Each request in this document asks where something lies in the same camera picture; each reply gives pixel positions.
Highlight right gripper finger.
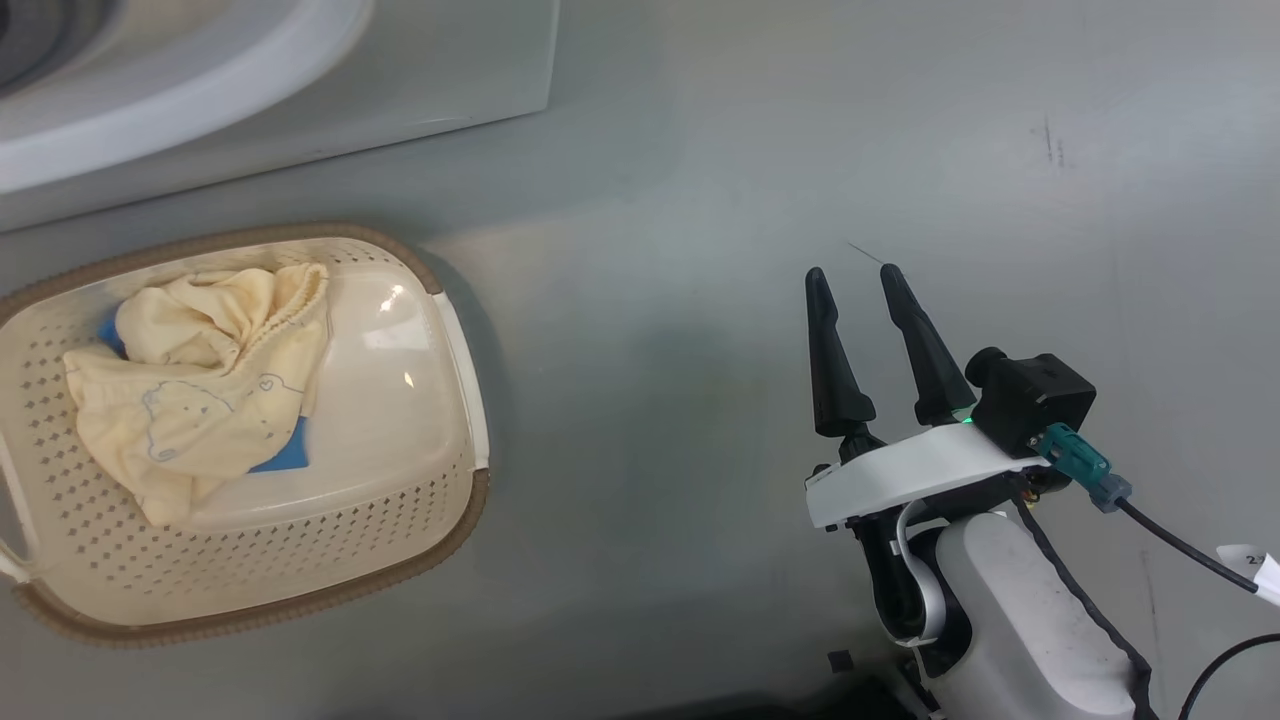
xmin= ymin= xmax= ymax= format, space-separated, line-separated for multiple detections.
xmin=805 ymin=266 xmax=879 ymax=441
xmin=880 ymin=263 xmax=979 ymax=428

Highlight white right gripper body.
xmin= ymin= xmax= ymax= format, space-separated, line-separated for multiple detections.
xmin=805 ymin=424 xmax=1051 ymax=531

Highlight blue garment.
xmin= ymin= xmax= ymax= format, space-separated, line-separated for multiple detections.
xmin=97 ymin=305 xmax=311 ymax=474

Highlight yellow bear print pants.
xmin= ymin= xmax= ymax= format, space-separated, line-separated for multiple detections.
xmin=62 ymin=262 xmax=331 ymax=529

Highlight cream perforated laundry basket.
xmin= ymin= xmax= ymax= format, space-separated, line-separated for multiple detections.
xmin=0 ymin=222 xmax=491 ymax=646

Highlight white front-load washing machine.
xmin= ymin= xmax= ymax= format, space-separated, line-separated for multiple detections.
xmin=0 ymin=0 xmax=561 ymax=233

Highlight teal right camera connector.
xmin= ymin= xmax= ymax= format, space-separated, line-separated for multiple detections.
xmin=1037 ymin=423 xmax=1133 ymax=514

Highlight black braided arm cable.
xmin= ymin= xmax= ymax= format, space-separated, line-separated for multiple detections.
xmin=1010 ymin=478 xmax=1161 ymax=720

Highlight thin black camera cable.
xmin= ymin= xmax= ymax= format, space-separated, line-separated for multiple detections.
xmin=1115 ymin=498 xmax=1280 ymax=720

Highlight white cable label tag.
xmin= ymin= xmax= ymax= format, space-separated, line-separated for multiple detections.
xmin=1218 ymin=545 xmax=1280 ymax=607

